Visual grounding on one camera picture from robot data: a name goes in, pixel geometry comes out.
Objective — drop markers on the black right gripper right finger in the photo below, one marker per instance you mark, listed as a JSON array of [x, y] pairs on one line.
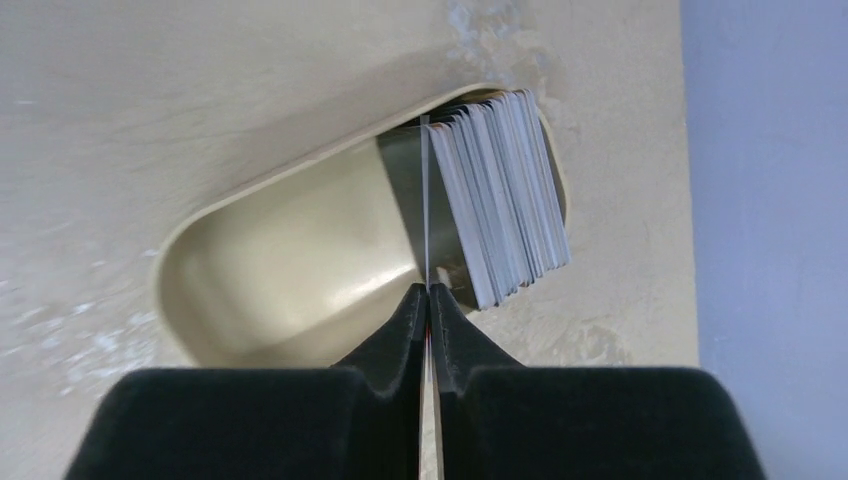
[[499, 419]]

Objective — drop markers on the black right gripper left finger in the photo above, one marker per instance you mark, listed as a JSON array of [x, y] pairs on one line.
[[359, 418]]

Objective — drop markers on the beige oval tray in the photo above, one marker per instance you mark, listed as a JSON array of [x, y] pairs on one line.
[[298, 269]]

